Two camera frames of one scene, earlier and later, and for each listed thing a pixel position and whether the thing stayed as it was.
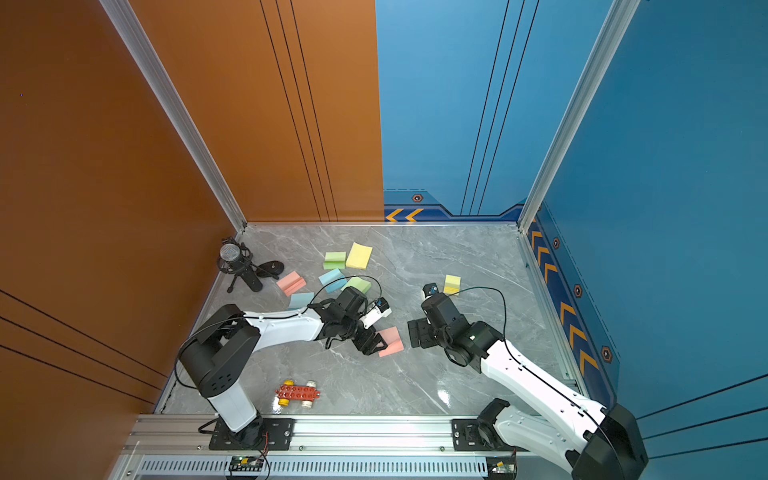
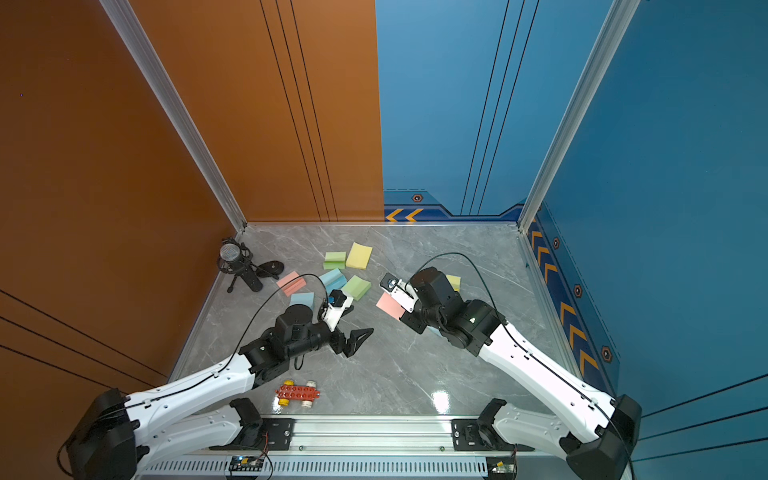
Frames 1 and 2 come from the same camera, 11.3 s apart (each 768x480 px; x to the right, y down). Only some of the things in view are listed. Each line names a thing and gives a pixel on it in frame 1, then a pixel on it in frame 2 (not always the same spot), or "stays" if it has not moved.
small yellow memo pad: x=452 y=284 stays
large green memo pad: x=358 y=283 stays
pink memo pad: x=291 y=283 stays
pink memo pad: x=393 y=340 → x=389 y=305
